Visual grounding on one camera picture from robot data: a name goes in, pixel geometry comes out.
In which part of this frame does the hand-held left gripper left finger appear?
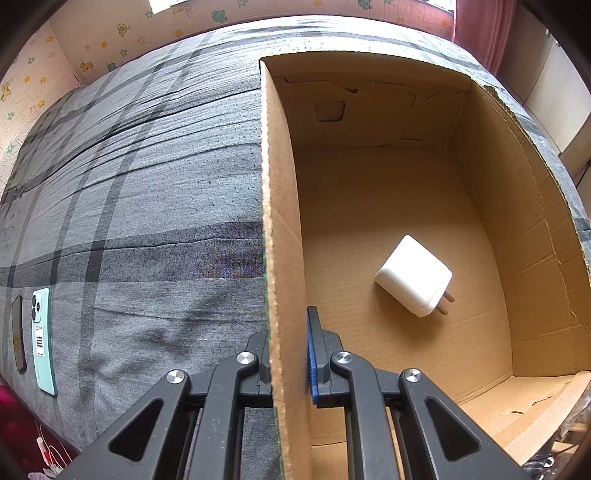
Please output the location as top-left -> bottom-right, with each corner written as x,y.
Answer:
60,330 -> 274,480

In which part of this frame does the dark red curtain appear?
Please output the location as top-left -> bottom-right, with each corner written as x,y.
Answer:
452,0 -> 519,71

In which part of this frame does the cardboard box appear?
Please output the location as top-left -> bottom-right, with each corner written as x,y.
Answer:
259,53 -> 591,480

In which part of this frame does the window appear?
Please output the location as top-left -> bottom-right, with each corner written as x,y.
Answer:
148,0 -> 193,14

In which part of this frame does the white cable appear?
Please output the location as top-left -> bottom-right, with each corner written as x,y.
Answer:
36,424 -> 80,480

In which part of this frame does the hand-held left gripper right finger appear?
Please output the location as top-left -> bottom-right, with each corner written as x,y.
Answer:
307,305 -> 532,480

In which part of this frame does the green smartphone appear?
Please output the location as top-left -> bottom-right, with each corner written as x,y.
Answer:
31,287 -> 58,397

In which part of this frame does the red patterned cloth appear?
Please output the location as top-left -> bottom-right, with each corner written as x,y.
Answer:
0,373 -> 80,480

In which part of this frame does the grey plaid bed sheet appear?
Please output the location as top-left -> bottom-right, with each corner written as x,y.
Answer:
0,16 -> 591,480

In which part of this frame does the white charger plug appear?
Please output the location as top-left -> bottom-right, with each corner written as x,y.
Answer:
374,234 -> 455,318

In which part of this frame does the beige cabinet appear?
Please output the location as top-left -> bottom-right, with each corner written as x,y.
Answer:
502,0 -> 591,195

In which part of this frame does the dark slim device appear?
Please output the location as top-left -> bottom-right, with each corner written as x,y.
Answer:
10,295 -> 27,372

